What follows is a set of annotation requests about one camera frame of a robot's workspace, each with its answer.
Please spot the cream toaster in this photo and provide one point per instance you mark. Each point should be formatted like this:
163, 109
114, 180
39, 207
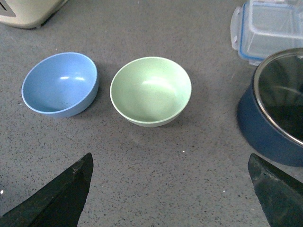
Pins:
28, 14

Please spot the clear plastic food container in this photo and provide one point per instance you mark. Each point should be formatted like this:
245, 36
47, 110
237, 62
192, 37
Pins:
260, 28

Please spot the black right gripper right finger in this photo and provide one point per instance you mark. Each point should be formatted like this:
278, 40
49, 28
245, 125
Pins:
279, 194

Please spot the green bowl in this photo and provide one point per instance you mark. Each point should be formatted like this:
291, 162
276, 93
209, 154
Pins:
150, 91

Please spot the glass pot lid blue knob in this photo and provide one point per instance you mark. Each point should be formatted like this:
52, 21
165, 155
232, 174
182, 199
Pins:
278, 90

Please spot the dark blue saucepan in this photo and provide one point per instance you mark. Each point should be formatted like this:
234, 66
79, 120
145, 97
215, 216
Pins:
278, 136

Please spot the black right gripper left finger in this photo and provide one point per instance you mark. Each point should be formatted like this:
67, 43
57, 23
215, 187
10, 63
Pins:
59, 203

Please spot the blue bowl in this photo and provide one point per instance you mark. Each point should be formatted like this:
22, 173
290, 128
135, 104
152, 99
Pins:
62, 85

